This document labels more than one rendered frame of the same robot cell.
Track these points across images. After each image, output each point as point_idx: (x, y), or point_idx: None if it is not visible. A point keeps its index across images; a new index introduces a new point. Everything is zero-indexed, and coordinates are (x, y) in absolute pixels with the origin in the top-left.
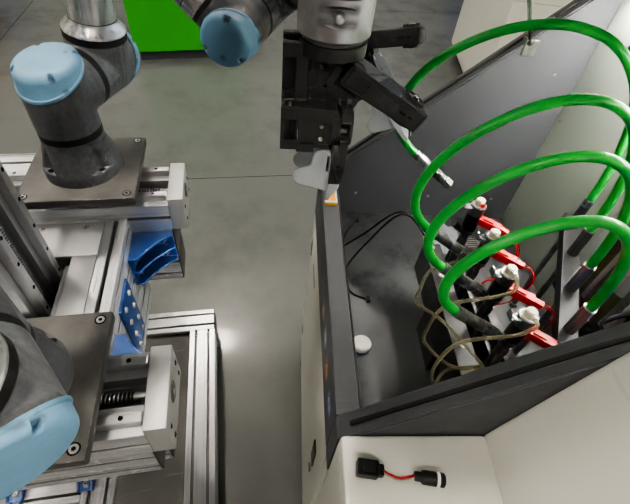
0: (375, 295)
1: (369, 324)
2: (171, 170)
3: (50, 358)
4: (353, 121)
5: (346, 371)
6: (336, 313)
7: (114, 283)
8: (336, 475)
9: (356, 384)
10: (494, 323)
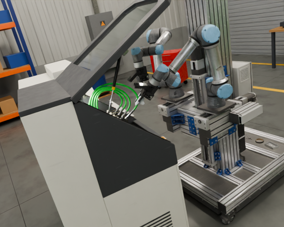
0: None
1: None
2: (205, 118)
3: (171, 92)
4: (136, 76)
5: (137, 122)
6: (144, 125)
7: (189, 111)
8: None
9: (135, 122)
10: None
